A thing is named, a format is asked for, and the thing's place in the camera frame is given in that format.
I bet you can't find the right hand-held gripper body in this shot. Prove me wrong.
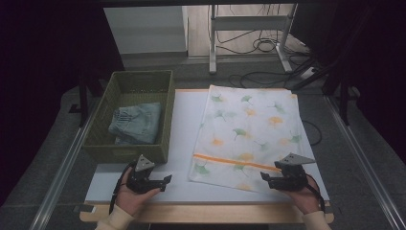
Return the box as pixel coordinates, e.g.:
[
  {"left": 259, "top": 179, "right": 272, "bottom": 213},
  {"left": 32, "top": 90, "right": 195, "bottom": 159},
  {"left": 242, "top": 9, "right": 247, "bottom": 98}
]
[{"left": 274, "top": 152, "right": 316, "bottom": 193}]

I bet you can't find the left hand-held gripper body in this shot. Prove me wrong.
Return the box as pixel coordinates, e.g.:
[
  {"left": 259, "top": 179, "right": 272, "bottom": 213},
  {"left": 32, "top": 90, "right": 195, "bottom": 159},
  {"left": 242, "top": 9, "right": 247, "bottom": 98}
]
[{"left": 126, "top": 154, "right": 161, "bottom": 195}]

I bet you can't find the white leaf print laundry bag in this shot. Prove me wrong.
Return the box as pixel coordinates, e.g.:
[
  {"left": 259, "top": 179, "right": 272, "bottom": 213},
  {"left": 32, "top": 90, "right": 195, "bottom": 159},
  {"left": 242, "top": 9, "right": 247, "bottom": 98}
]
[{"left": 187, "top": 84, "right": 308, "bottom": 196}]

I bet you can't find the grey cloth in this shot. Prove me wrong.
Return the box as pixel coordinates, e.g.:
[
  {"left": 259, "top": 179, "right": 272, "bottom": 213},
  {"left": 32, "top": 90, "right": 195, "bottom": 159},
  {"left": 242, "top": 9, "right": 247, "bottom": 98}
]
[{"left": 107, "top": 102, "right": 163, "bottom": 147}]

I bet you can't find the green woven basket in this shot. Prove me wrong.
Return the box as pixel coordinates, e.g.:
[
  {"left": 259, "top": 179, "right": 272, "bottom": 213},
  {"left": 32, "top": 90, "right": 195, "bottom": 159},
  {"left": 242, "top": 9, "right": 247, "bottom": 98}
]
[{"left": 81, "top": 70, "right": 176, "bottom": 165}]

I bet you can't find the person's left hand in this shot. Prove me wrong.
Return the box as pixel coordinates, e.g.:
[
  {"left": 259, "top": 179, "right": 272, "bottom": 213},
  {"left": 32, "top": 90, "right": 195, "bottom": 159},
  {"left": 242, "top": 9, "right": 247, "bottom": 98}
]
[{"left": 114, "top": 168, "right": 161, "bottom": 218}]

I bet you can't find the person's right hand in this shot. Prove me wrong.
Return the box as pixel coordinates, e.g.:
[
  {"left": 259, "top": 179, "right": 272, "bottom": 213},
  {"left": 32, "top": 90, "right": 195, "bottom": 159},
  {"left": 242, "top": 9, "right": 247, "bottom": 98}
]
[{"left": 282, "top": 175, "right": 322, "bottom": 216}]

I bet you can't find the black tape piece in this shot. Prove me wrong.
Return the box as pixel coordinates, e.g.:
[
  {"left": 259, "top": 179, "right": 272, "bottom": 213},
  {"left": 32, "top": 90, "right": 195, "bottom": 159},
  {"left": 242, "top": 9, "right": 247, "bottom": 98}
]
[{"left": 74, "top": 204, "right": 97, "bottom": 215}]

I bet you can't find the black metal stand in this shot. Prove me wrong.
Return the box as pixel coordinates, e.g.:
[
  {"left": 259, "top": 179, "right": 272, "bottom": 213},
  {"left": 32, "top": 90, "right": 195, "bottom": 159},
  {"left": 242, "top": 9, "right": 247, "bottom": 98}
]
[
  {"left": 68, "top": 73, "right": 94, "bottom": 127},
  {"left": 322, "top": 63, "right": 352, "bottom": 126}
]

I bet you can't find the white power strip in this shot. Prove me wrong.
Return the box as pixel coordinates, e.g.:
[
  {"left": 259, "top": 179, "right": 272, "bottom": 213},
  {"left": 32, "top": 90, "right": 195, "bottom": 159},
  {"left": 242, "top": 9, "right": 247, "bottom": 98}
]
[{"left": 300, "top": 66, "right": 317, "bottom": 81}]

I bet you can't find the dark curtain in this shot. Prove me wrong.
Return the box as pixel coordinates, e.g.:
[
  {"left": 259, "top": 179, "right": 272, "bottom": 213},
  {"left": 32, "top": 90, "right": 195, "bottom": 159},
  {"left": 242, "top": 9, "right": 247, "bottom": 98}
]
[
  {"left": 296, "top": 0, "right": 406, "bottom": 164},
  {"left": 0, "top": 0, "right": 125, "bottom": 205}
]

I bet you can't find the white cabinet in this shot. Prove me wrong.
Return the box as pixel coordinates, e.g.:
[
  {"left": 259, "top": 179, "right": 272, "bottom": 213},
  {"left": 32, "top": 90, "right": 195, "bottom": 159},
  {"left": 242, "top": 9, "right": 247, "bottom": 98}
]
[{"left": 103, "top": 5, "right": 190, "bottom": 68}]

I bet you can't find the white metal stand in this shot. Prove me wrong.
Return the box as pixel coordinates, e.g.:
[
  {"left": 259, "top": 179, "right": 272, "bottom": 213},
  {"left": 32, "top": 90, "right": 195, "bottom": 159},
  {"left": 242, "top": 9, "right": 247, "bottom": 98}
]
[{"left": 209, "top": 3, "right": 300, "bottom": 75}]

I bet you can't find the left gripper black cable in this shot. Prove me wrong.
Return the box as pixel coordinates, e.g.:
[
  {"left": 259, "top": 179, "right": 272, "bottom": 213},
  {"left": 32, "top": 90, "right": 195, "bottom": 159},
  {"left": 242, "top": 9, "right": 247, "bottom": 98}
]
[{"left": 108, "top": 161, "right": 137, "bottom": 216}]

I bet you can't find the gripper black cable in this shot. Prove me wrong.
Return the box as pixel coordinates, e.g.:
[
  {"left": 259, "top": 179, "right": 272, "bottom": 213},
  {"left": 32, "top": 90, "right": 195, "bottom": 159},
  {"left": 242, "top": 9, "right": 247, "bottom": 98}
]
[
  {"left": 304, "top": 173, "right": 326, "bottom": 214},
  {"left": 108, "top": 161, "right": 137, "bottom": 216}
]

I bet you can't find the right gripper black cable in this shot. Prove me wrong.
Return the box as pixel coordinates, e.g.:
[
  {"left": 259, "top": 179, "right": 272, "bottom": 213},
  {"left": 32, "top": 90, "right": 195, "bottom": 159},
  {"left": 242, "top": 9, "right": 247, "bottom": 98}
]
[{"left": 304, "top": 173, "right": 326, "bottom": 214}]

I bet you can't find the thin black cable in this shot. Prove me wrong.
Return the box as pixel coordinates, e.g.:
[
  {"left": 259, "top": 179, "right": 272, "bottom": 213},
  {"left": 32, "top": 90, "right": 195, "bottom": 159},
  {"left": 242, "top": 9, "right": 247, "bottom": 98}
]
[{"left": 301, "top": 119, "right": 323, "bottom": 148}]

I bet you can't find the aluminium rail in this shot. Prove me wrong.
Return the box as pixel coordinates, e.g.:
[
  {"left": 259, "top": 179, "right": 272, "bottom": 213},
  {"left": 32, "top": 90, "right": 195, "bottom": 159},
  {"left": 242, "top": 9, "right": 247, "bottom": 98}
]
[
  {"left": 324, "top": 95, "right": 406, "bottom": 230},
  {"left": 30, "top": 99, "right": 100, "bottom": 230}
]

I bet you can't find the black looped floor cable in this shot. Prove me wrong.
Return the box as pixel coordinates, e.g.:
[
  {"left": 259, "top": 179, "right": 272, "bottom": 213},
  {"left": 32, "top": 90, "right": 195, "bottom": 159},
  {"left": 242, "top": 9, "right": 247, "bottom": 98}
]
[{"left": 228, "top": 70, "right": 301, "bottom": 89}]

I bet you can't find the black coiled floor cable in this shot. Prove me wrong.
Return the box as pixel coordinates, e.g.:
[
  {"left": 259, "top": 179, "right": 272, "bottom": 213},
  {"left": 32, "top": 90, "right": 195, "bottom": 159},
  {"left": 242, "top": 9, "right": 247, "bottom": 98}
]
[{"left": 214, "top": 30, "right": 310, "bottom": 57}]

